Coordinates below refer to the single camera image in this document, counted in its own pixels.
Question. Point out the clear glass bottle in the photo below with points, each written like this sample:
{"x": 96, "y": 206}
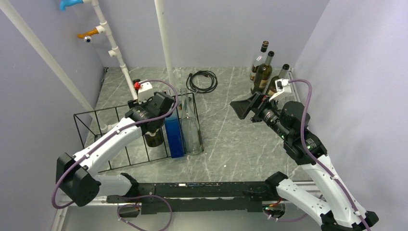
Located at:
{"x": 190, "y": 128}

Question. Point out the blue square glass bottle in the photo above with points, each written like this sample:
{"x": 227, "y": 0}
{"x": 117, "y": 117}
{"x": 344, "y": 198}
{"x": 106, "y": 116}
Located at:
{"x": 174, "y": 136}

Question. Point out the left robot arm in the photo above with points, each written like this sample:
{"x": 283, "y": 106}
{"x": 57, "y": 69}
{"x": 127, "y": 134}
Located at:
{"x": 77, "y": 176}

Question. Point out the blue tap handle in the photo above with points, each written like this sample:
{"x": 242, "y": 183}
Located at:
{"x": 68, "y": 3}

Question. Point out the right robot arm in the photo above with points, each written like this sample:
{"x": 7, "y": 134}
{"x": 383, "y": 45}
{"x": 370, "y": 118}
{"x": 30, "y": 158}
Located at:
{"x": 337, "y": 210}

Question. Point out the dark wine bottle grey cap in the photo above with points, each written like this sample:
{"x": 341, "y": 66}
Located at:
{"x": 263, "y": 74}

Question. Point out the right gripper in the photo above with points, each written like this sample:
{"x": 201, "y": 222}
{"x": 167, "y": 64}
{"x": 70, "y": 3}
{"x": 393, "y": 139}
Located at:
{"x": 260, "y": 102}

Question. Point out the olive green wine bottle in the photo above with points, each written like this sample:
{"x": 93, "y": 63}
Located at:
{"x": 272, "y": 88}

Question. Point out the dark green wine bottle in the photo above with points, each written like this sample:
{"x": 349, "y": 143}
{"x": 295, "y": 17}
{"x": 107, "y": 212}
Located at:
{"x": 154, "y": 139}

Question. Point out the clear bottle black cap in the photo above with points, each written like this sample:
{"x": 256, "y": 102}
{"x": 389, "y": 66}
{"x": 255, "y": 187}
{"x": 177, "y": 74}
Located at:
{"x": 258, "y": 59}

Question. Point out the black wire wine rack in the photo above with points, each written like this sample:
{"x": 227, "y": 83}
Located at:
{"x": 132, "y": 153}

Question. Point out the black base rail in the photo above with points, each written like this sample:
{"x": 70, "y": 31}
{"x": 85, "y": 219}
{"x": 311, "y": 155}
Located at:
{"x": 153, "y": 198}

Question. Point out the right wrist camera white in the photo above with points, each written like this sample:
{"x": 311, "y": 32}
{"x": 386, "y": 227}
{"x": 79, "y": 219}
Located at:
{"x": 284, "y": 90}

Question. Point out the white pvc pipe frame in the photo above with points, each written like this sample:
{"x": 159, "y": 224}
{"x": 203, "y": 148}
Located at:
{"x": 103, "y": 28}

